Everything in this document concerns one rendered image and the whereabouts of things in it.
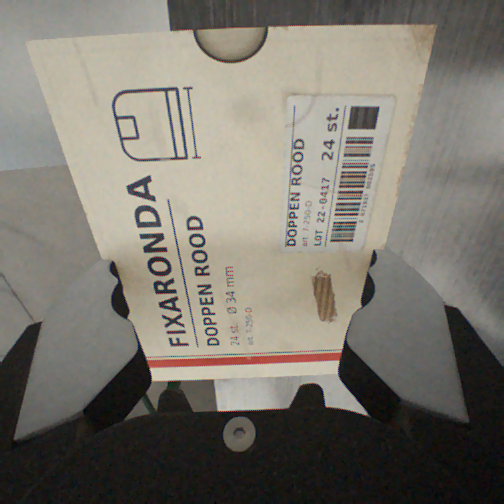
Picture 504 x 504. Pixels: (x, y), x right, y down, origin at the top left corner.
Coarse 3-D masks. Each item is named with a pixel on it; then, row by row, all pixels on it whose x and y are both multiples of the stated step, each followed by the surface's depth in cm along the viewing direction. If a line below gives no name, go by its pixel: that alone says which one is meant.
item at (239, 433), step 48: (144, 432) 5; (192, 432) 5; (240, 432) 5; (288, 432) 4; (336, 432) 4; (384, 432) 4; (48, 480) 4; (96, 480) 4; (144, 480) 4; (192, 480) 4; (240, 480) 4; (288, 480) 4; (336, 480) 4; (384, 480) 4; (432, 480) 4
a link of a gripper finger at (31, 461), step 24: (24, 336) 7; (24, 360) 6; (0, 384) 6; (24, 384) 6; (0, 408) 5; (0, 432) 5; (72, 432) 5; (0, 456) 5; (24, 456) 5; (48, 456) 5; (0, 480) 4; (24, 480) 4
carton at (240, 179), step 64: (64, 64) 7; (128, 64) 7; (192, 64) 7; (256, 64) 7; (320, 64) 8; (384, 64) 8; (64, 128) 8; (128, 128) 8; (192, 128) 8; (256, 128) 8; (320, 128) 8; (384, 128) 8; (128, 192) 9; (192, 192) 9; (256, 192) 9; (320, 192) 9; (384, 192) 10; (128, 256) 11; (192, 256) 11; (256, 256) 11; (320, 256) 11; (192, 320) 12; (256, 320) 13; (320, 320) 13
